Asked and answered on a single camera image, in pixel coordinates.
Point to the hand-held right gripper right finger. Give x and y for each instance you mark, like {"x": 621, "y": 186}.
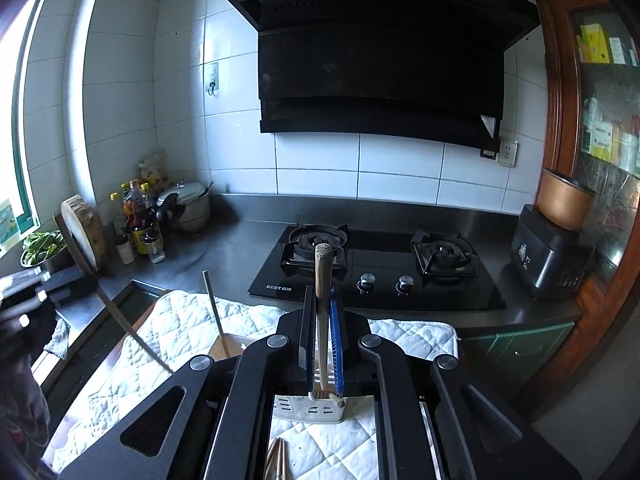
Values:
{"x": 336, "y": 340}

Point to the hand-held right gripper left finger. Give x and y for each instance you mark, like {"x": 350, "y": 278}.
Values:
{"x": 306, "y": 340}

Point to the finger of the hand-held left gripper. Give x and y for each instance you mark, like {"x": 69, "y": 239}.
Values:
{"x": 70, "y": 285}

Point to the white plastic utensil holder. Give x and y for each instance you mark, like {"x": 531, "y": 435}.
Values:
{"x": 310, "y": 410}

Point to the metal bowl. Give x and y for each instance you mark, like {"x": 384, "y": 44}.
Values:
{"x": 55, "y": 260}

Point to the bowl of green vegetables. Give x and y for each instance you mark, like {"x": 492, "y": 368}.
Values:
{"x": 42, "y": 245}

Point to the white rag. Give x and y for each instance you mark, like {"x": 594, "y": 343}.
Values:
{"x": 57, "y": 338}

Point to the round wooden cutting board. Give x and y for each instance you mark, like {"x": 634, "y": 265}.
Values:
{"x": 82, "y": 235}

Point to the small white jar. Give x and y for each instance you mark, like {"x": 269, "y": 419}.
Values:
{"x": 125, "y": 250}

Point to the yellow-capped oil bottle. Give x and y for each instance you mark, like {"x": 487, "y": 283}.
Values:
{"x": 118, "y": 215}

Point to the black gas stove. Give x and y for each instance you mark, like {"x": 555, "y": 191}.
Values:
{"x": 380, "y": 265}

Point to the small glass jar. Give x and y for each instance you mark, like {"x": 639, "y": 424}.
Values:
{"x": 156, "y": 250}

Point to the dark soy sauce bottle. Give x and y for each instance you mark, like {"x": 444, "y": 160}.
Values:
{"x": 136, "y": 215}

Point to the person's dark floral clothing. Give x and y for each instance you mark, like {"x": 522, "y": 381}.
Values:
{"x": 22, "y": 410}

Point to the white quilted blanket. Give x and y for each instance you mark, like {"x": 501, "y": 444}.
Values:
{"x": 125, "y": 385}

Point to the yellow snack bag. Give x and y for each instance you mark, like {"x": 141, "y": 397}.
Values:
{"x": 152, "y": 170}

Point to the grey pressure cooker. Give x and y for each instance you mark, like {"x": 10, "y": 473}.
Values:
{"x": 187, "y": 205}

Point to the green base cabinet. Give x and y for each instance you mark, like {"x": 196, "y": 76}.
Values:
{"x": 515, "y": 347}

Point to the black rice cooker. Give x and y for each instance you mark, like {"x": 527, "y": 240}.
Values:
{"x": 545, "y": 260}

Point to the copper inner pot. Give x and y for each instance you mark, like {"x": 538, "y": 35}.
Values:
{"x": 567, "y": 202}

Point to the black range hood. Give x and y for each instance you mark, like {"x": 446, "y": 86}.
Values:
{"x": 375, "y": 60}

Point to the shelf of small boxes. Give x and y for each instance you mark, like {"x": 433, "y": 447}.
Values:
{"x": 600, "y": 135}

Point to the wooden glass-door cabinet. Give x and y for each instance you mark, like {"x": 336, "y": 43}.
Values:
{"x": 555, "y": 85}

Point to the green window frame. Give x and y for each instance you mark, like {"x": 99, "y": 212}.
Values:
{"x": 20, "y": 185}

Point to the white wall socket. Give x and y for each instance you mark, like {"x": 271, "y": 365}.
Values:
{"x": 507, "y": 151}

